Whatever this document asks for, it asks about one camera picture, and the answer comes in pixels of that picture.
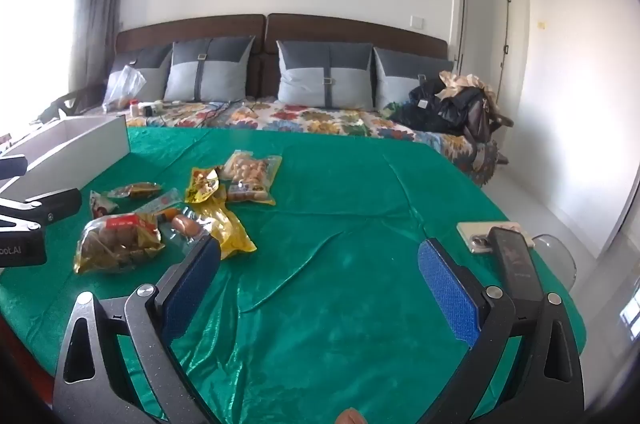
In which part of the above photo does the white door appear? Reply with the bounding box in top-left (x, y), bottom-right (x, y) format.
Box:
top-left (501, 0), bottom-right (526, 113)

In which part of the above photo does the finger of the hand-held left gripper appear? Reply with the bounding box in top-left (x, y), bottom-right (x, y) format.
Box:
top-left (0, 188), bottom-right (82, 232)
top-left (0, 155), bottom-right (29, 181)

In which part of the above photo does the dried longan packet red label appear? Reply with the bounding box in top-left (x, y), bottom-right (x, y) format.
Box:
top-left (74, 213), bottom-right (166, 275)

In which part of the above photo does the person's right hand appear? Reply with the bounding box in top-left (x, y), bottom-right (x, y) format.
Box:
top-left (335, 407), bottom-right (371, 424)

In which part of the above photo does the clear plastic bag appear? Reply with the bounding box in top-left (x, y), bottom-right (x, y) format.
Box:
top-left (102, 64), bottom-right (147, 113)

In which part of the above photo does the clear packet of round sausages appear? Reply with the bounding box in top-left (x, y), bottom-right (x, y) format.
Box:
top-left (221, 151), bottom-right (284, 207)

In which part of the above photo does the brown padded headboard panel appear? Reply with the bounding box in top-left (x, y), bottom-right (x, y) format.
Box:
top-left (264, 13), bottom-right (449, 99)
top-left (114, 14), bottom-right (267, 100)

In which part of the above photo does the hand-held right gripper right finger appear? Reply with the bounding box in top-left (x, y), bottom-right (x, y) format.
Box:
top-left (417, 238), bottom-right (586, 424)

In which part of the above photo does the dark wooden chair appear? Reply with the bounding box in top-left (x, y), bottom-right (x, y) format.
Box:
top-left (29, 86), bottom-right (109, 125)

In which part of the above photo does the small yellow snack packet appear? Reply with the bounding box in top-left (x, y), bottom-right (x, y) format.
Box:
top-left (185, 167), bottom-right (221, 204)

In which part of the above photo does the black cable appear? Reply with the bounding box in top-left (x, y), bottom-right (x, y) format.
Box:
top-left (197, 100), bottom-right (262, 125)

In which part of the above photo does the beige crumpled cloth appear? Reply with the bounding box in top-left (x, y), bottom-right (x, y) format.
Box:
top-left (438, 70), bottom-right (497, 100)

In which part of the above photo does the floral bedsheet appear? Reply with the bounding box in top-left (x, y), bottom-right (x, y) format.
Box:
top-left (125, 97), bottom-right (502, 187)

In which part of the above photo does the black bag with brown paper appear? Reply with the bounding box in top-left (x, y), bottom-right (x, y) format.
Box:
top-left (389, 76), bottom-right (514, 143)

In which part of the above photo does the small white snack packet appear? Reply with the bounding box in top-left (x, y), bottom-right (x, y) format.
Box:
top-left (89, 190), bottom-right (119, 220)

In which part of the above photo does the large yellow chicken feet packet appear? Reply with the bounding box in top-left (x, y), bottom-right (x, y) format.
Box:
top-left (190, 198), bottom-right (258, 261)

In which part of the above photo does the orange sausage stick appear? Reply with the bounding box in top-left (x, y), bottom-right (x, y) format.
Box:
top-left (170, 215), bottom-right (202, 235)

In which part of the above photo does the brown meat packet green label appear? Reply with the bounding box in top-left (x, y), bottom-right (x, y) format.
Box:
top-left (107, 182), bottom-right (164, 201)

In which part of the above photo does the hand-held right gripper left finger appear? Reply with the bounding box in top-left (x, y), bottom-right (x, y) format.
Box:
top-left (52, 234), bottom-right (222, 424)

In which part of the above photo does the long clear snack packet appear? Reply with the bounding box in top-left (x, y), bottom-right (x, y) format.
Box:
top-left (134, 188), bottom-right (187, 218)

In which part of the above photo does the white cardboard box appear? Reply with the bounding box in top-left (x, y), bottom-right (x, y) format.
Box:
top-left (0, 114), bottom-right (132, 199)

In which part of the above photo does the green patterned tablecloth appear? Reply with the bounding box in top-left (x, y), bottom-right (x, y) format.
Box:
top-left (0, 124), bottom-right (586, 424)

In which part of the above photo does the black rectangular device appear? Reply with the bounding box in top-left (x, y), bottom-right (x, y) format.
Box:
top-left (487, 226), bottom-right (544, 305)

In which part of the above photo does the pale smartphone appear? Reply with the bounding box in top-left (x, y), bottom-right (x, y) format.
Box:
top-left (456, 221), bottom-right (536, 255)

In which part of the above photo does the grey two-tone pillow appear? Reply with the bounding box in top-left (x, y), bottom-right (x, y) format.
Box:
top-left (276, 39), bottom-right (375, 110)
top-left (163, 36), bottom-right (257, 102)
top-left (372, 47), bottom-right (456, 110)
top-left (107, 44), bottom-right (174, 102)

